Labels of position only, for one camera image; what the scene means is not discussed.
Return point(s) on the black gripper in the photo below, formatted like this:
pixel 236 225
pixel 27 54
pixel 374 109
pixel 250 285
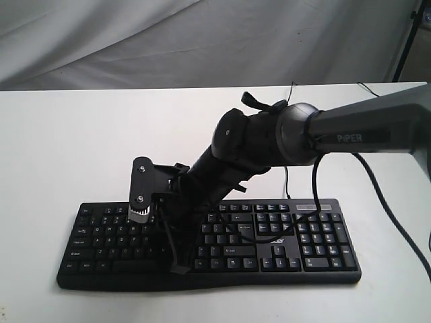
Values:
pixel 182 195

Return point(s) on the black acer keyboard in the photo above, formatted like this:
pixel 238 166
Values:
pixel 244 242

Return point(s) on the grey backdrop cloth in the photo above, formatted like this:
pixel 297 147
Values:
pixel 48 45

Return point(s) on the black tripod stand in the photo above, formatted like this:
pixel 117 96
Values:
pixel 415 17

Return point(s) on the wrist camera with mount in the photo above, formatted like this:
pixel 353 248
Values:
pixel 149 183

